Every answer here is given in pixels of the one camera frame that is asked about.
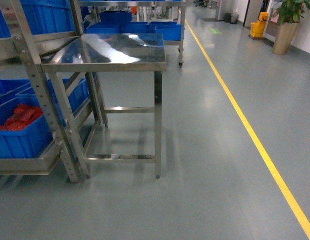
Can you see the far steel trolley rack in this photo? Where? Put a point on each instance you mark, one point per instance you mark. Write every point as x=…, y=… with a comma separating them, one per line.
x=121, y=21

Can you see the yellow mop bucket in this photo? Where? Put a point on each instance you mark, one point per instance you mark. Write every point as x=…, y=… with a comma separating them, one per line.
x=257, y=28

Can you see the blue bin with red bags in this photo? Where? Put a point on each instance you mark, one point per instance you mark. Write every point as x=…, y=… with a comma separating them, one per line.
x=27, y=143

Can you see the steel shelving rack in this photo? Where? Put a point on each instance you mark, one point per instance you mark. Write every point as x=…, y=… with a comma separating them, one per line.
x=51, y=94

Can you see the potted plant in tan pot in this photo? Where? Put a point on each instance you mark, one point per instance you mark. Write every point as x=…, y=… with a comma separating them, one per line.
x=290, y=13

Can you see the red bubble wrap bags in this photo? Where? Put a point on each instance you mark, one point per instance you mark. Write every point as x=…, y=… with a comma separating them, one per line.
x=23, y=115

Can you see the green floor sign sticker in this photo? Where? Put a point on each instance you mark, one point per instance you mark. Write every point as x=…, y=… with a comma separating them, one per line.
x=214, y=31

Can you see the small stainless steel table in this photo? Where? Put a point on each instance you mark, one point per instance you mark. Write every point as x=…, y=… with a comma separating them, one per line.
x=91, y=55

